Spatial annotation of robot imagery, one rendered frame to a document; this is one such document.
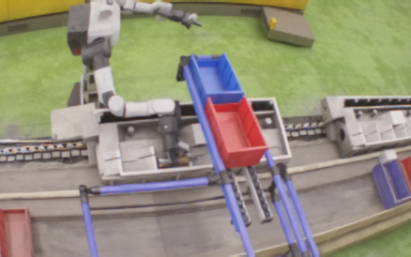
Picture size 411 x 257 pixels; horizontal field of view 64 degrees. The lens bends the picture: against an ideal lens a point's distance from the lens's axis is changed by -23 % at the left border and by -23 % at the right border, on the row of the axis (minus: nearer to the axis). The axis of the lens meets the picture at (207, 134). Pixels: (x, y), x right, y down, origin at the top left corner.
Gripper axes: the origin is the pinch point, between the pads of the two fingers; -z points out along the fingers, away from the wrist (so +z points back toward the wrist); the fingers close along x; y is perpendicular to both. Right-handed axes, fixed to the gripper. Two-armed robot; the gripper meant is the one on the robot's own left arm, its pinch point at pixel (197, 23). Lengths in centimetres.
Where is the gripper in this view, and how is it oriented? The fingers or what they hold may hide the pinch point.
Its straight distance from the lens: 251.0
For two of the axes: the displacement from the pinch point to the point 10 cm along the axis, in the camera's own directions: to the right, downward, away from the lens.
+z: -9.1, -3.9, -1.2
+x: -3.1, 8.5, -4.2
